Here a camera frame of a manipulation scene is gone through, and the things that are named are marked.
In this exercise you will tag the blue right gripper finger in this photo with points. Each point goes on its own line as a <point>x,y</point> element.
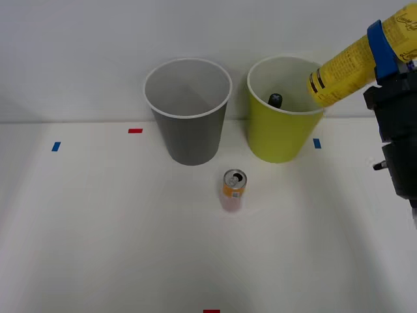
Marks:
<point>382,49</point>

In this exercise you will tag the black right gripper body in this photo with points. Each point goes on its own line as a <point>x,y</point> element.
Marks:
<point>399,107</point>

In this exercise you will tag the yellow plastic bottle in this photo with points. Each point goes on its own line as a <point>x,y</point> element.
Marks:
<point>345,73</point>

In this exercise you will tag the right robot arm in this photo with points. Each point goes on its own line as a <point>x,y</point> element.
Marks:
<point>402,169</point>

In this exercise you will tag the dark bottle with black cap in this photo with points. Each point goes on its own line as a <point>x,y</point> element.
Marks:
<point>275,99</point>

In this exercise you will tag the yellow-green plastic waste bin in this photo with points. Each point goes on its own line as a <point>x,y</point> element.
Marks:
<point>280,133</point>

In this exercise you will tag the orange and pink drink can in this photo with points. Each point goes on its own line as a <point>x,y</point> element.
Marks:
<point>233,192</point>

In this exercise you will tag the grey plastic waste bin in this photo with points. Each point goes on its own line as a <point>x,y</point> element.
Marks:
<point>192,137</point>

